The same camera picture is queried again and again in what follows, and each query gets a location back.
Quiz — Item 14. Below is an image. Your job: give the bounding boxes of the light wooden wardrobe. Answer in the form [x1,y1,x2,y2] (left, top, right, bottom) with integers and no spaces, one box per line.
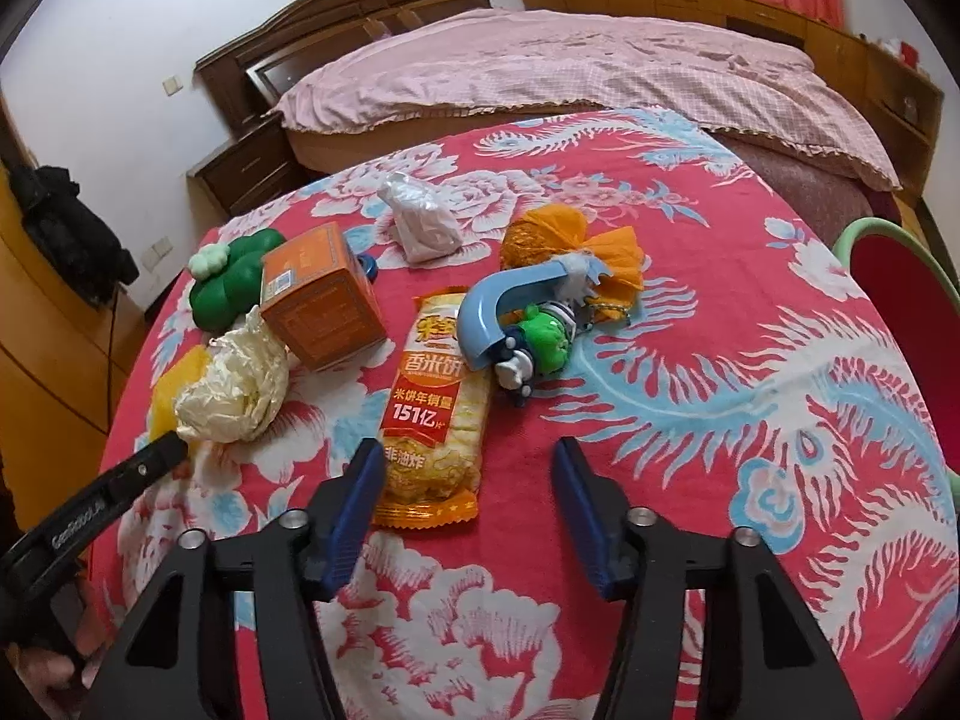
[0,90,151,481]

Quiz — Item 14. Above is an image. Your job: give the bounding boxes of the dark wooden nightstand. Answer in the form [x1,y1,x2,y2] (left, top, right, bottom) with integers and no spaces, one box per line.
[187,116,312,218]

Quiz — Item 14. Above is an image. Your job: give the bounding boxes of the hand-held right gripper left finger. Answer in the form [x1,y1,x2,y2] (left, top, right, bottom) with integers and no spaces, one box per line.
[79,436,387,720]

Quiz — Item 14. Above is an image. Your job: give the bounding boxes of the dark wooden bed headboard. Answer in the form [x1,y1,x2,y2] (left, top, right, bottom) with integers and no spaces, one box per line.
[195,0,492,136]

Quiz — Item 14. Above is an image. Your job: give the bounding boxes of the orange cardboard box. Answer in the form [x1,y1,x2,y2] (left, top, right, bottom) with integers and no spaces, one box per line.
[260,223,389,372]

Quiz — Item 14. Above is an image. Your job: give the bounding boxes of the crumpled white plastic bag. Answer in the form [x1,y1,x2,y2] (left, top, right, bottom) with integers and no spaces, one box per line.
[377,171,462,265]

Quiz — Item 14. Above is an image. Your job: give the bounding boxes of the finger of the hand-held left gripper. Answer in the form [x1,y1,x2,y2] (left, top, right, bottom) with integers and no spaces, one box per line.
[94,431,190,512]

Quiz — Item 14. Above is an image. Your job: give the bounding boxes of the hanging black jacket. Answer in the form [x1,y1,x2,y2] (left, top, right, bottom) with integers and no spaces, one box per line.
[7,163,140,308]

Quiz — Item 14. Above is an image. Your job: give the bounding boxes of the red bin with green rim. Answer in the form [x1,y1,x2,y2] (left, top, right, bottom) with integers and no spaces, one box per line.
[831,216,960,376]

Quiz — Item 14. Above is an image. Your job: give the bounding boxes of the bed with pink cover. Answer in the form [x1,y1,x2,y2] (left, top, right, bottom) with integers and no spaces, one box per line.
[271,7,901,192]

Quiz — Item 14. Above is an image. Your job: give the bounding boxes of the orange rice cracker packet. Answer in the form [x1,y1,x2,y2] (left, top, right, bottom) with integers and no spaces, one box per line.
[371,285,492,530]

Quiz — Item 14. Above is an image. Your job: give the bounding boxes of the blue toy with green figure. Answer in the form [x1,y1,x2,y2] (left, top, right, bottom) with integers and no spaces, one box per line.
[457,253,627,406]

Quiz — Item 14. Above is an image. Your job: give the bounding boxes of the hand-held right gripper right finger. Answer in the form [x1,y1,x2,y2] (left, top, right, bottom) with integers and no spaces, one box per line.
[551,439,863,720]

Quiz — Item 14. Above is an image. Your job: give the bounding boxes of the cream plastic bag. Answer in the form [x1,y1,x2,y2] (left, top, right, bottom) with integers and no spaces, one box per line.
[174,306,290,445]

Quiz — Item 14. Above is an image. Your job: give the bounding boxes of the person's left hand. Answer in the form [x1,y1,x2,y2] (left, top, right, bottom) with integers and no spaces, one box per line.
[0,641,95,720]

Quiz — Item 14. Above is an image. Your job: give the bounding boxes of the red floral tablecloth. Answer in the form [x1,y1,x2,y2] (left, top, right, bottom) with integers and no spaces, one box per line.
[90,109,960,720]

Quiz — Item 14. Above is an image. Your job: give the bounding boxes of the orange net bag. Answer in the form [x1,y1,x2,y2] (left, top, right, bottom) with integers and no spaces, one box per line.
[501,202,646,316]

